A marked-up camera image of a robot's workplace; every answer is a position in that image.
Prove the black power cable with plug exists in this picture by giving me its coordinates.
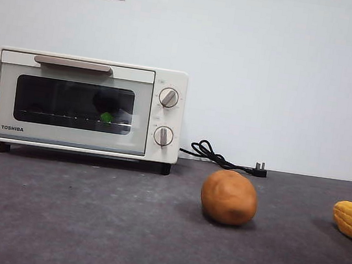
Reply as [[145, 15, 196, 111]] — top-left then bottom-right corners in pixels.
[[177, 135, 271, 179]]

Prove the beige round oven knob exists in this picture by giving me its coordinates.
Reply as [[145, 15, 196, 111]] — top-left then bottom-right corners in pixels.
[[151, 124, 176, 150], [157, 86, 181, 110]]

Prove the metal wire oven rack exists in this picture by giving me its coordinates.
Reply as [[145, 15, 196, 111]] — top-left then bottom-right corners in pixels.
[[18, 107, 132, 129]]

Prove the white Toshiba toaster oven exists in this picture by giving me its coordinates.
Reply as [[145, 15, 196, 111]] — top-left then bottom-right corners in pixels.
[[0, 45, 191, 177]]

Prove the glass oven door with handle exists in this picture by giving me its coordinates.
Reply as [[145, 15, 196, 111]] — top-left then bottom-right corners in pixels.
[[0, 49, 157, 159]]

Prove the brown potato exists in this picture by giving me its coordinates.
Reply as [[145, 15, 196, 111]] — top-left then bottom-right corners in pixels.
[[196, 166, 262, 230]]

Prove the purple eggplant with green stem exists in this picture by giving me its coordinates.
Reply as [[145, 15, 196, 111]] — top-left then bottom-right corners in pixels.
[[90, 89, 120, 125]]

